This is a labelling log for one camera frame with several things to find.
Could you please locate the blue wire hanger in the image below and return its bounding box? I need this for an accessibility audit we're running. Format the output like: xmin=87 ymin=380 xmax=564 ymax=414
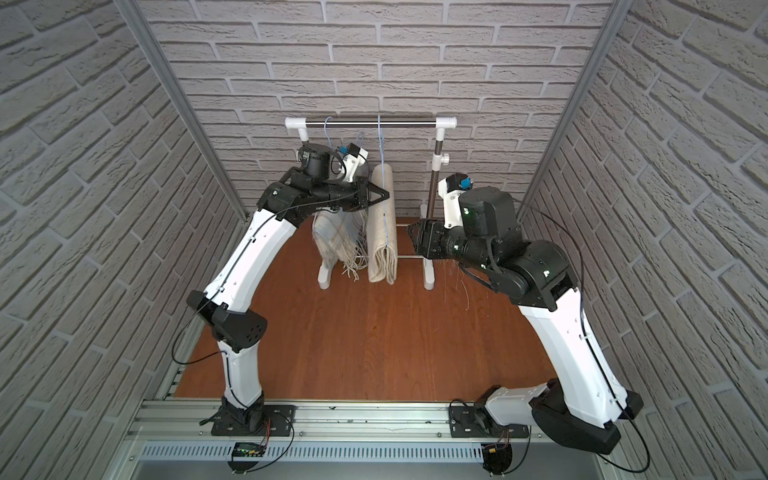
xmin=322 ymin=116 xmax=367 ymax=151
xmin=377 ymin=114 xmax=389 ymax=246

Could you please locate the beige wool mat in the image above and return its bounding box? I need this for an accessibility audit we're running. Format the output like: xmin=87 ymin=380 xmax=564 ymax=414
xmin=366 ymin=164 xmax=398 ymax=285

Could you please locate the blue plaid fringed scarf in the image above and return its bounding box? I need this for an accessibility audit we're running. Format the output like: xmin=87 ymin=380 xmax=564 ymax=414
xmin=312 ymin=210 xmax=368 ymax=289

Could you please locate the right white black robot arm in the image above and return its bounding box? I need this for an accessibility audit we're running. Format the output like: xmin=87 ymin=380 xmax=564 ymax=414
xmin=408 ymin=177 xmax=643 ymax=458

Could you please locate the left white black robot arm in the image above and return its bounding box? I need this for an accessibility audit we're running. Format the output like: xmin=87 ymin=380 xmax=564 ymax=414
xmin=187 ymin=142 xmax=389 ymax=432

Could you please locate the white steel clothes rack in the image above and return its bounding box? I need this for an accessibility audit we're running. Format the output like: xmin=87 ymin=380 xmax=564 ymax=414
xmin=284 ymin=115 xmax=458 ymax=291

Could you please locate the right controller board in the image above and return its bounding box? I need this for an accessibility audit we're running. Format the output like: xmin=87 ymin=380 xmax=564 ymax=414
xmin=481 ymin=443 xmax=514 ymax=476

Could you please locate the controller board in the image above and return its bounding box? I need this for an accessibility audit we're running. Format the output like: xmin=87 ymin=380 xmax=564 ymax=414
xmin=481 ymin=443 xmax=514 ymax=476
xmin=228 ymin=442 xmax=268 ymax=474

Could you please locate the left controller board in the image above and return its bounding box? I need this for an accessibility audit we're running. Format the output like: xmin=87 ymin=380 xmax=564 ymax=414
xmin=228 ymin=442 xmax=268 ymax=474

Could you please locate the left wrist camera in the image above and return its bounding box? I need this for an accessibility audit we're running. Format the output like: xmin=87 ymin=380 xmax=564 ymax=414
xmin=339 ymin=143 xmax=369 ymax=183

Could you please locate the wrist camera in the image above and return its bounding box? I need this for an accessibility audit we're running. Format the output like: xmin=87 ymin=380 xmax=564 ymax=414
xmin=438 ymin=173 xmax=473 ymax=229
xmin=339 ymin=143 xmax=369 ymax=183

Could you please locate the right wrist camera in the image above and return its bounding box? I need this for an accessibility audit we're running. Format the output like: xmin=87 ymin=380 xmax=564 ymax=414
xmin=438 ymin=173 xmax=473 ymax=229

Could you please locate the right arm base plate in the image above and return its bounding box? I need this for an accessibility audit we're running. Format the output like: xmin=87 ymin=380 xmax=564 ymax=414
xmin=447 ymin=399 xmax=530 ymax=440

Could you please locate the aluminium front rail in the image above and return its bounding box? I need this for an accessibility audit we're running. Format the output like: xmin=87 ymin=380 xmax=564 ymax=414
xmin=101 ymin=398 xmax=637 ymax=480

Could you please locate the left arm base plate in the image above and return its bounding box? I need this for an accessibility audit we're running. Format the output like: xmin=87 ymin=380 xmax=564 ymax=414
xmin=211 ymin=404 xmax=296 ymax=437

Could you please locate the aluminium corner frame post left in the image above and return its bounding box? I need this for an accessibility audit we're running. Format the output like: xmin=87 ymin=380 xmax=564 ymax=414
xmin=115 ymin=0 xmax=249 ymax=222

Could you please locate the aluminium corner frame post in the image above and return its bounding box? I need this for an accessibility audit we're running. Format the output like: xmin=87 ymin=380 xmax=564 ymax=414
xmin=517 ymin=0 xmax=633 ymax=221
xmin=115 ymin=0 xmax=249 ymax=222

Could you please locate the aluminium corner frame post right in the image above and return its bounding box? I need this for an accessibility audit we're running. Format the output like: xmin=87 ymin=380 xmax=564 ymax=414
xmin=517 ymin=0 xmax=633 ymax=221

